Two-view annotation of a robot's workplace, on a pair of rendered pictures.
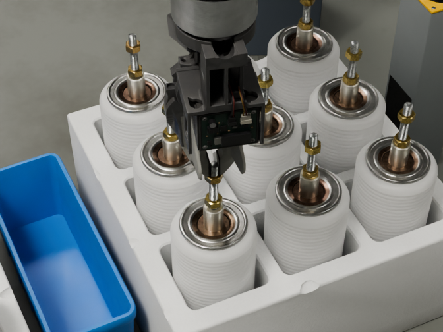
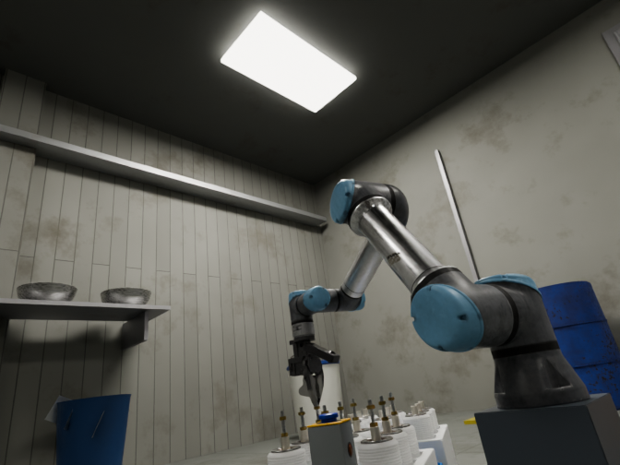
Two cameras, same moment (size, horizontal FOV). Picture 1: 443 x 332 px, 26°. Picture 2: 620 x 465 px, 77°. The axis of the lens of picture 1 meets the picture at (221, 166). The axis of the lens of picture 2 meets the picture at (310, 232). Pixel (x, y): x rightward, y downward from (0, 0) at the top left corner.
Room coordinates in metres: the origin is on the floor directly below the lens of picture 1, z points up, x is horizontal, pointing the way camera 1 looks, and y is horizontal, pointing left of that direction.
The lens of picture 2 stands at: (1.65, -0.89, 0.37)
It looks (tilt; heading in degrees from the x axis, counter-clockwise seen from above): 22 degrees up; 134
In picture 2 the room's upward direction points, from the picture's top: 8 degrees counter-clockwise
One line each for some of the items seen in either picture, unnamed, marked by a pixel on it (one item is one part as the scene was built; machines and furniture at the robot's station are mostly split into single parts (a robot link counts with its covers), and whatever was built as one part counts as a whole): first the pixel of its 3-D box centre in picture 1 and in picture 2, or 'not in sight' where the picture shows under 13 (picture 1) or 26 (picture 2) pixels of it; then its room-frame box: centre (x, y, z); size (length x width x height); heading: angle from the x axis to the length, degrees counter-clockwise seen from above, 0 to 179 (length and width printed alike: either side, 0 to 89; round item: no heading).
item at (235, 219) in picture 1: (213, 223); not in sight; (0.68, 0.01, 0.25); 0.08 x 0.08 x 0.01
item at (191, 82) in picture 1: (217, 74); (304, 356); (0.66, 0.00, 0.49); 0.09 x 0.08 x 0.12; 11
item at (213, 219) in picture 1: (213, 215); not in sight; (0.68, 0.01, 0.26); 0.02 x 0.02 x 0.03
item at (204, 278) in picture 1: (213, 274); not in sight; (0.68, 0.01, 0.16); 0.10 x 0.10 x 0.18
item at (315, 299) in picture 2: not in sight; (317, 301); (0.77, -0.01, 0.64); 0.11 x 0.11 x 0.08; 73
